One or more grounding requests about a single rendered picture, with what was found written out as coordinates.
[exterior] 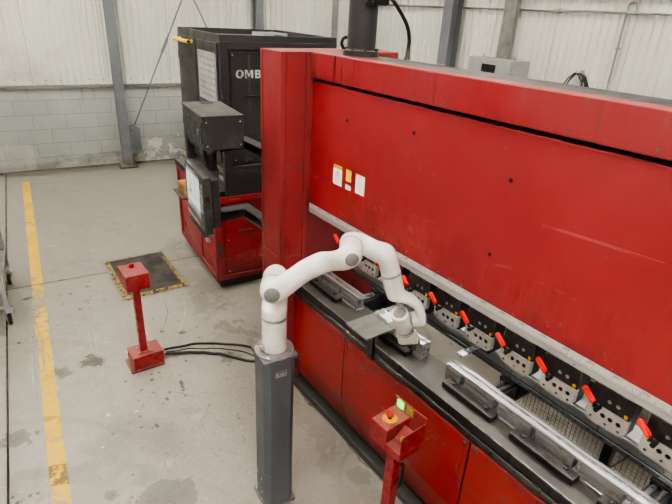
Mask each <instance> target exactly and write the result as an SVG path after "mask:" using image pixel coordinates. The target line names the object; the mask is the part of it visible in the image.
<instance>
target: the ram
mask: <svg viewBox="0 0 672 504"><path fill-rule="evenodd" d="M334 164H336V165H338V166H341V167H342V184H341V186H339V185H336V184H334V183H333V170H334ZM346 169H348V170H350V171H352V175H351V183H350V182H348V181H346ZM356 173H357V174H359V175H361V176H364V177H365V190H364V197H362V196H360V195H358V194H356V193H355V178H356ZM346 183H347V184H349V185H351V190H350V191H349V190H347V189H345V184H346ZM309 203H311V204H313V205H315V206H317V207H318V208H320V209H322V210H324V211H325V212H327V213H329V214H331V215H333V216H334V217H336V218H338V219H340V220H341V221H343V222H345V223H347V224H348V225H350V226H352V227H354V228H356V229H357V230H359V231H361V232H363V233H364V234H366V235H368V236H370V237H372V238H373V239H375V240H377V241H381V242H385V243H388V244H390V245H392V246H393V247H394V248H395V250H396V252H398V253H400V254H402V255H404V256H405V257H407V258H409V259H411V260H412V261H414V262H416V263H418V264H420V265H421V266H423V267H425V268H427V269H428V270H430V271H432V272H434V273H435V274H437V275H439V276H441V277H443V278H444V279H446V280H448V281H450V282H451V283H453V284H455V285H457V286H459V287H460V288H462V289H464V290H466V291H467V292H469V293H471V294H473V295H475V296H476V297H478V298H480V299H482V300H483V301H485V302H487V303H489V304H491V305H492V306H494V307H496V308H498V309H499V310H501V311H503V312H505V313H507V314H508V315H510V316H512V317H514V318H515V319H517V320H519V321H521V322H522V323H524V324H526V325H528V326H530V327H531V328H533V329H535V330H537V331H538V332H540V333H542V334H544V335H546V336H547V337H549V338H551V339H553V340H554V341H556V342H558V343H560V344H562V345H563V346H565V347H567V348H569V349H570V350H572V351H574V352H576V353H578V354H579V355H581V356H583V357H585V358H586V359H588V360H590V361H592V362H594V363H595V364H597V365H599V366H601V367H602V368H604V369H606V370H608V371H609V372H611V373H613V374H615V375H617V376H618V377H620V378H622V379H624V380H625V381H627V382H629V383H631V384H633V385H634V386H636V387H638V388H640V389H641V390H643V391H645V392H647V393H649V394H650V395H652V396H654V397H656V398H657V399H659V400H661V401H663V402H665V403H666V404H668V405H670V406H672V162H669V161H665V160H661V159H657V158H652V157H648V156H644V155H639V154H635V153H631V152H627V151H622V150H618V149H614V148H609V147H605V146H601V145H597V144H592V143H588V142H584V141H579V140H575V139H571V138H567V137H562V136H558V135H554V134H549V133H545V132H541V131H537V130H532V129H528V128H524V127H519V126H515V125H511V124H507V123H502V122H498V121H494V120H489V119H485V118H481V117H477V116H472V115H468V114H464V113H459V112H455V111H451V110H447V109H442V108H438V107H434V106H429V105H425V104H421V103H417V102H412V101H408V100H404V99H399V98H395V97H391V96H387V95H382V94H378V93H374V92H369V91H365V90H361V89H357V88H352V87H348V86H344V85H339V84H335V83H331V82H327V81H313V102H312V135H311V167H310V200H309ZM398 261H399V264H400V265H401V266H403V267H405V268H406V269H408V270H410V271H411V272H413V273H415V274H417V275H418V276H420V277H422V278H423V279H425V280H427V281H428V282H430V283H432V284H434V285H435V286H437V287H439V288H440V289H442V290H444V291H445V292H447V293H449V294H451V295H452V296H454V297H456V298H457V299H459V300H461V301H463V302H464V303H466V304H468V305H469V306H471V307H473V308H474V309H476V310H478V311H480V312H481V313H483V314H485V315H486V316H488V317H490V318H491V319H493V320H495V321H497V322H498V323H500V324H502V325H503V326H505V327H507V328H508V329H510V330H512V331H514V332H515V333H517V334H519V335H520V336H522V337H524V338H526V339H527V340H529V341H531V342H532V343H534V344H536V345H537V346H539V347H541V348H543V349H544V350H546V351H548V352H549V353H551V354H553V355H554V356H556V357H558V358H560V359H561V360H563V361H565V362H566V363H568V364H570V365H572V366H573V367H575V368H577V369H578V370H580V371H582V372H583V373H585V374H587V375H589V376H590V377H592V378H594V379H595V380H597V381H599V382H600V383H602V384H604V385H606V386H607V387H609V388H611V389H612V390H614V391H616V392H617V393H619V394H621V395H623V396H624V397H626V398H628V399H629V400H631V401H633V402H635V403H636V404H638V405H640V406H641V407H643V408H645V409H646V410H648V411H650V412H652V413H653V414H655V415H657V416H658V417H660V418H662V419H663V420H665V421H667V422H669V423H670V424H672V416H671V415H669V414H667V413H666V412H664V411H662V410H660V409H659V408H657V407H655V406H654V405H652V404H650V403H648V402H647V401H645V400H643V399H641V398H640V397H638V396H636V395H634V394H633V393H631V392H629V391H627V390H626V389H624V388H622V387H621V386H619V385H617V384H615V383H614V382H612V381H610V380H608V379H607V378H605V377H603V376H601V375H600V374H598V373H596V372H595V371H593V370H591V369H589V368H588V367H586V366H584V365H582V364H581V363H579V362H577V361H575V360H574V359H572V358H570V357H568V356H567V355H565V354H563V353H562V352H560V351H558V350H556V349H555V348H553V347H551V346H549V345H548V344H546V343H544V342H542V341H541V340H539V339H537V338H535V337H534V336H532V335H530V334H529V333H527V332H525V331H523V330H522V329H520V328H518V327H516V326H515V325H513V324H511V323H509V322H508V321H506V320H504V319H502V318H501V317H499V316H497V315H496V314H494V313H492V312H490V311H489V310H487V309H485V308H483V307H482V306H480V305H478V304H476V303H475V302H473V301H471V300H469V299H468V298H466V297H464V296H463V295H461V294H459V293H457V292H456V291H454V290H452V289H450V288H449V287H447V286H445V285H443V284H442V283H440V282H438V281H436V280H435V279H433V278H431V277H430V276H428V275H426V274H424V273H423V272H421V271H419V270H417V269H416V268H414V267H412V266H410V265H409V264H407V263H405V262H404V261H402V260H400V259H398Z"/></svg>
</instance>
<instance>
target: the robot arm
mask: <svg viewBox="0 0 672 504"><path fill-rule="evenodd" d="M362 255H363V256H365V257H366V258H368V259H370V260H372V261H373V262H376V263H378V264H379V268H380V272H381V276H382V280H383V284H384V288H385V292H386V295H387V298H388V300H390V301H392V302H398V303H404V304H407V305H409V306H411V307H412V308H413V309H414V310H415V311H412V312H408V310H407V308H405V307H403V306H398V307H395V308H394V309H393V310H392V311H391V318H392V321H393V323H394V326H395V329H396V331H397V339H398V343H399V344H401V345H406V346H407V347H408V349H409V350H410V351H413V348H414V345H415V344H418V343H420V340H419V339H418V338H419V335H418V333H417V331H416V329H415V327H422V326H424V325H425V324H426V321H427V320H426V314H425V310H424V306H423V304H422V302H421V301H420V300H419V298H418V297H416V296H415V295H414V294H412V293H410V292H408V291H406V290H405V289H404V284H403V280H402V275H401V270H400V265H399V261H398V257H397V253H396V250H395V248H394V247H393V246H392V245H390V244H388V243H385V242H381V241H377V240H374V239H372V238H370V237H368V236H366V235H364V234H362V233H358V232H348V233H345V234H344V235H343V236H342V237H341V239H340V243H339V249H337V250H335V251H327V252H318V253H315V254H313V255H311V256H308V257H306V258H304V259H303V260H301V261H299V262H298V263H296V264H295V265H294V266H292V267H291V268H290V269H288V270H287V271H286V269H285V268H284V267H283V266H281V265H277V264H275V265H271V266H269V267H268V268H267V269H266V270H265V272H264V274H263V277H262V281H261V285H260V295H261V297H262V308H261V316H262V340H260V341H259V342H258V343H257V344H256V345H255V353H256V355H257V356H258V357H259V358H261V359H263V360H266V361H281V360H284V359H286V358H288V357H290V356H291V355H292V353H293V351H294V346H293V344H292V342H291V341H289V340H288V339H287V302H288V296H290V295H291V294H292V293H294V292H295V291H296V290H297V289H299V288H300V287H301V286H302V285H304V284H305V283H307V282H308V281H310V280H312V279H313V278H316V277H318V276H320V275H322V274H325V273H327V272H331V271H345V270H349V269H352V268H354V267H356V266H357V265H358V264H359V263H360V262H361V260H362Z"/></svg>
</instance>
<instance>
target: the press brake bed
mask: <svg viewBox="0 0 672 504"><path fill-rule="evenodd" d="M293 346H294V349H295V350H296V352H297V353H298V354H299V355H298V358H295V359H296V363H297V367H298V371H299V372H300V375H299V376H296V377H294V385H295V386H296V387H297V388H298V389H299V390H300V391H301V393H302V394H303V395H304V396H305V397H306V398H307V399H308V400H309V401H310V403H311V404H312V405H313V406H314V407H315V408H316V409H317V410H318V411H319V412H320V413H321V414H322V416H323V417H324V418H325V419H326V420H327V421H328V422H329V423H330V424H331V425H332V427H333V428H334V429H335V430H336V431H337V432H338V433H339V434H340V435H341V436H342V437H343V438H344V439H345V441H346V442H347V443H348V444H349V445H350V446H351V447H352V448H353V449H354V450H355V451H356V452H357V454H358V455H359V456H360V457H361V458H362V459H363V460H364V461H365V462H366V463H367V464H368V466H369V467H370V468H371V469H372V470H373V471H374V472H375V473H376V474H377V475H378V476H379V477H380V479H381V480H382V481H383V480H384V472H385V464H386V456H387V452H386V451H385V450H384V449H383V448H382V447H381V446H380V445H378V444H377V443H376V442H375V441H374V440H373V439H372V438H371V437H370V431H371V421H372V418H373V417H374V416H376V415H378V414H380V413H381V412H383V411H385V410H387V409H388V408H390V407H392V406H394V405H395V399H396V395H398V396H399V397H400V398H401V399H403V400H404V401H405V402H407V403H408V404H409V405H410V406H412V407H413V408H414V409H416V410H417V411H418V412H419V413H421V414H422V415H423V416H425V417H426V418H427V421H426V428H425V435H424V440H423V446H422V448H421V449H419V450H418V451H416V452H415V453H413V454H412V455H410V456H409V457H407V458H406V459H404V460H403V461H401V462H403V463H404V464H405V467H404V473H403V479H402V484H401V486H400V487H399V488H398V489H397V491H396V496H397V497H398V498H399V499H400V501H401V502H402V503H403V504H504V503H505V502H506V503H507V504H561V503H559V502H558V501H557V500H556V499H555V498H553V497H552V496H551V495H550V494H548V493H547V492H546V491H545V490H544V489H542V488H541V487H540V486H539V485H537V484H536V483H535V482H534V481H533V480H531V479H530V478H529V477H528V476H526V475H525V474H524V473H523V472H522V471H520V470H519V469H518V468H517V467H515V466H514V465H513V464H512V463H510V462H509V461H508V460H507V459H506V458H504V457H503V456H502V455H501V454H499V453H498V452H497V451H496V450H495V449H493V448H492V447H491V446H490V445H488V444H487V443H486V442H485V441H484V440H482V439H481V438H480V437H479V436H477V435H476V434H475V433H474V432H473V431H471V430H470V429H469V428H468V427H466V426H465V425H464V424H463V423H461V422H460V421H459V420H458V419H457V418H455V417H454V416H453V415H452V414H450V413H449V412H448V411H447V410H446V409H444V408H443V407H442V406H441V405H439V404H438V403H437V402H436V401H435V400H433V399H432V398H431V397H430V396H428V395H427V394H426V393H425V392H423V391H422V390H421V389H420V388H419V387H417V386H416V385H415V384H414V383H412V382H411V381H410V380H409V379H408V378H406V377H405V376H404V375H403V374H401V373H400V372H399V371H398V370H397V369H395V368H394V367H393V366H392V365H390V364H389V363H388V362H387V361H386V360H384V359H383V358H382V357H381V356H379V355H378V354H377V353H376V352H374V360H372V361H370V360H369V359H368V358H367V347H368V346H367V345H366V344H365V343H363V342H362V341H361V340H360V339H359V338H357V337H356V336H355V335H354V334H352V333H351V332H350V331H349V330H348V329H346V328H345V327H344V326H343V325H341V324H340V323H339V322H338V321H337V320H335V319H334V318H333V317H332V316H330V315H329V314H328V313H327V312H325V311H324V310H323V309H322V308H321V307H319V306H318V305H317V304H316V303H314V302H313V301H312V300H311V299H310V298H308V297H307V296H306V295H305V294H303V293H302V292H301V291H300V290H299V289H297V290H296V291H295V294H294V328H293Z"/></svg>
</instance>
